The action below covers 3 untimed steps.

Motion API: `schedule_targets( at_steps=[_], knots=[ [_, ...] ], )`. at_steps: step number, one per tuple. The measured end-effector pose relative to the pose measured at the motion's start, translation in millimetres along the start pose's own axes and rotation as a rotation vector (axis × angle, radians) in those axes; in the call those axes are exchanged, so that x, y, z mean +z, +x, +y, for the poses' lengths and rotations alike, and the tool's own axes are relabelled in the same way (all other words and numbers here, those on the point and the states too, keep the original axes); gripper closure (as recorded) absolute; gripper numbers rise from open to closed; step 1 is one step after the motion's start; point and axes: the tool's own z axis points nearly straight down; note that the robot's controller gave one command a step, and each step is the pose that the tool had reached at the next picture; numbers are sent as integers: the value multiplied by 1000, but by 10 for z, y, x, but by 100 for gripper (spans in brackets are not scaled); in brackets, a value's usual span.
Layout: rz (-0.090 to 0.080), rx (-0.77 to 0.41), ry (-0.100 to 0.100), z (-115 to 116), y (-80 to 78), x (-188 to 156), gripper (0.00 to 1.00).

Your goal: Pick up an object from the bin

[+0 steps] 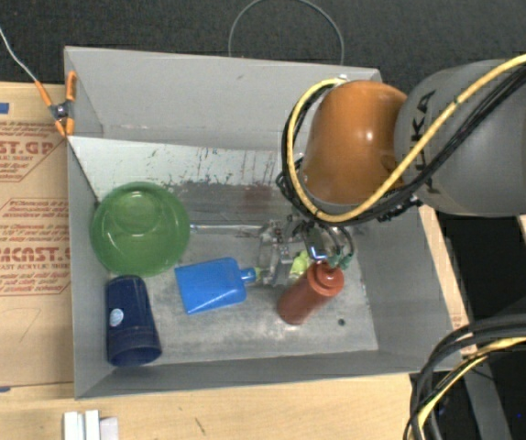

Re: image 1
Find green plastic bowl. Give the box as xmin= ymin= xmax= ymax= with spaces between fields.
xmin=89 ymin=181 xmax=192 ymax=278

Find brown cardboard board red print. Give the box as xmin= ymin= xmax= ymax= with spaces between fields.
xmin=0 ymin=79 xmax=77 ymax=391

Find small yellow-green object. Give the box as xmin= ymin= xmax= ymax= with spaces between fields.
xmin=290 ymin=252 xmax=312 ymax=279

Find grey metal bin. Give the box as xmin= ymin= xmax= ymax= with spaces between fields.
xmin=63 ymin=46 xmax=464 ymax=401

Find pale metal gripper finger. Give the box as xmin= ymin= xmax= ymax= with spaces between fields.
xmin=257 ymin=221 xmax=283 ymax=270
xmin=266 ymin=244 xmax=295 ymax=288

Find dark blue plastic cup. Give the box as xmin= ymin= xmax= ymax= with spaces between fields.
xmin=104 ymin=274 xmax=163 ymax=368

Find red-brown plastic bottle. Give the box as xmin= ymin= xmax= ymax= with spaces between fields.
xmin=276 ymin=261 xmax=345 ymax=326

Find blue flat plastic bottle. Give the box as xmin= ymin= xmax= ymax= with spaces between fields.
xmin=174 ymin=257 xmax=264 ymax=315

